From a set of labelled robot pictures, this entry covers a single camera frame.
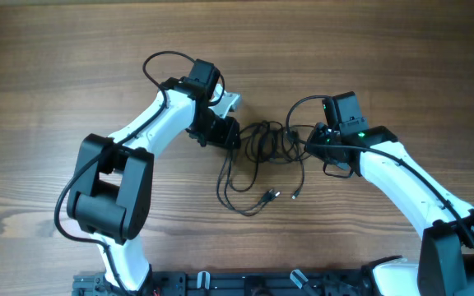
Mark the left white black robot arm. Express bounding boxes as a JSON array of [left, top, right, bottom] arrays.
[[58, 59, 241, 295]]

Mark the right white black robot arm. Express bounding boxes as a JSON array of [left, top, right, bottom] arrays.
[[304, 92, 474, 295]]

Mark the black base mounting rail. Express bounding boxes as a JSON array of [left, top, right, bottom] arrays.
[[71, 269, 369, 296]]

